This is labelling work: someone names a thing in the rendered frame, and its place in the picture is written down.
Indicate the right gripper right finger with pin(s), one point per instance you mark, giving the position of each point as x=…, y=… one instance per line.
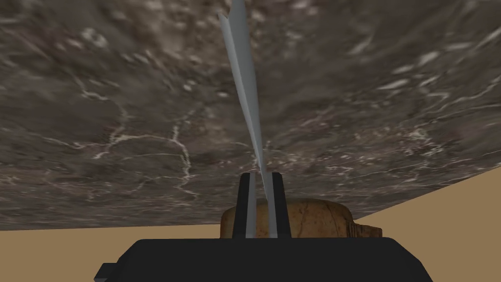
x=278, y=211

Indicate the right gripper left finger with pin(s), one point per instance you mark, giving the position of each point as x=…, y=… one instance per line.
x=243, y=207

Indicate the grey metal knife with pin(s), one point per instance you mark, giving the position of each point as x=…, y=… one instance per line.
x=242, y=70

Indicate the brown bread loaf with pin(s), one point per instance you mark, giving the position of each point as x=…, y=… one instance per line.
x=313, y=219

